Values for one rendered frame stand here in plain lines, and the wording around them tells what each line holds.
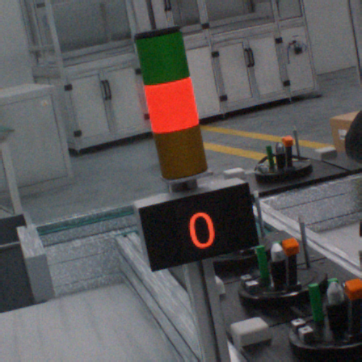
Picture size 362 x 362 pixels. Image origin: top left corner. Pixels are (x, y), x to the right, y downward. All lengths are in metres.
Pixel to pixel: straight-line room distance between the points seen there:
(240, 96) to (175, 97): 9.53
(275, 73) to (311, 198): 8.50
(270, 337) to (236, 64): 9.22
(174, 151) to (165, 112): 0.04
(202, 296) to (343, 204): 1.19
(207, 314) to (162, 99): 0.26
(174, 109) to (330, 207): 1.27
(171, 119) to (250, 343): 0.43
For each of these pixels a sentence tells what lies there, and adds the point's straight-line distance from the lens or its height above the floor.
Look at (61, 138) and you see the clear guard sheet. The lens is 1.07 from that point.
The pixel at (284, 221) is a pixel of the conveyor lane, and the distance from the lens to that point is 2.00.
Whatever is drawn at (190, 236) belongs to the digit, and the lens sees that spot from 1.05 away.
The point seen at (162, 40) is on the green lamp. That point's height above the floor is 1.40.
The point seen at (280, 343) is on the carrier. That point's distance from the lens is 1.34.
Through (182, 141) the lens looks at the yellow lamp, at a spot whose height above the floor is 1.30.
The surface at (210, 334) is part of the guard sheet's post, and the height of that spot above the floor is 1.07.
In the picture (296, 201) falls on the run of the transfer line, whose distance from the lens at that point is 2.23.
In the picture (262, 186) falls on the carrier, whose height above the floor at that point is 0.97.
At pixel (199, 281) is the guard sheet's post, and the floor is 1.13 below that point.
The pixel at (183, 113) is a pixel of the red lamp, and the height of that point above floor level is 1.33.
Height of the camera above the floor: 1.45
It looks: 11 degrees down
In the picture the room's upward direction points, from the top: 11 degrees counter-clockwise
